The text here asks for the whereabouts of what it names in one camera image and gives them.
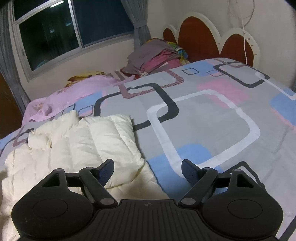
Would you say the dark red cloth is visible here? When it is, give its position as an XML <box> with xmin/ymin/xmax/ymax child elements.
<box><xmin>120</xmin><ymin>67</ymin><xmax>140</xmax><ymax>80</ymax></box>

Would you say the yellow printed pillow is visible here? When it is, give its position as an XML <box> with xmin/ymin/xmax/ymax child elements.
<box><xmin>67</xmin><ymin>71</ymin><xmax>109</xmax><ymax>87</ymax></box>

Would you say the grey folded cloth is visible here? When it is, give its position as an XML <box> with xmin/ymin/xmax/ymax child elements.
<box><xmin>127</xmin><ymin>38</ymin><xmax>178</xmax><ymax>72</ymax></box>

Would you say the white cable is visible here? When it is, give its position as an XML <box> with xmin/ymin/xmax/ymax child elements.
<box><xmin>228</xmin><ymin>0</ymin><xmax>270</xmax><ymax>81</ymax></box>

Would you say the brown wooden door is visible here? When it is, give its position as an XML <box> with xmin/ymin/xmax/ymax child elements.
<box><xmin>0</xmin><ymin>72</ymin><xmax>23</xmax><ymax>139</ymax></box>

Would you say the white and brown headboard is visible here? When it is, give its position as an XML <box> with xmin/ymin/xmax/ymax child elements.
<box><xmin>163</xmin><ymin>9</ymin><xmax>263</xmax><ymax>67</ymax></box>

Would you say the pink blanket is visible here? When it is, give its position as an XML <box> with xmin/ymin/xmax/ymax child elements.
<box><xmin>22</xmin><ymin>75</ymin><xmax>126</xmax><ymax>122</ymax></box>

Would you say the grey patterned bed sheet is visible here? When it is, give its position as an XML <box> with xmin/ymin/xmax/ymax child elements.
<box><xmin>0</xmin><ymin>57</ymin><xmax>296</xmax><ymax>241</ymax></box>

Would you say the white quilted duvet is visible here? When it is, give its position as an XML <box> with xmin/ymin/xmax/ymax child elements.
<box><xmin>0</xmin><ymin>110</ymin><xmax>170</xmax><ymax>217</ymax></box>

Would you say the pink folded cloth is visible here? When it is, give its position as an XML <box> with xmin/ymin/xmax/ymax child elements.
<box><xmin>140</xmin><ymin>50</ymin><xmax>183</xmax><ymax>75</ymax></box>

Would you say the colourful printed folded cloth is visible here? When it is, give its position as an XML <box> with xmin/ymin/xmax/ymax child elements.
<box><xmin>166</xmin><ymin>42</ymin><xmax>191</xmax><ymax>65</ymax></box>

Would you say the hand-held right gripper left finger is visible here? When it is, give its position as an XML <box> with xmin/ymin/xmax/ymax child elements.
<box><xmin>40</xmin><ymin>159</ymin><xmax>118</xmax><ymax>208</ymax></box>

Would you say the sliding glass window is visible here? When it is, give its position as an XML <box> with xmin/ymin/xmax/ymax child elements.
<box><xmin>11</xmin><ymin>0</ymin><xmax>137</xmax><ymax>78</ymax></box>

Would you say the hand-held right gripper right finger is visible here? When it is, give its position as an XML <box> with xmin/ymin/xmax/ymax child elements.
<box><xmin>179</xmin><ymin>159</ymin><xmax>256</xmax><ymax>207</ymax></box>

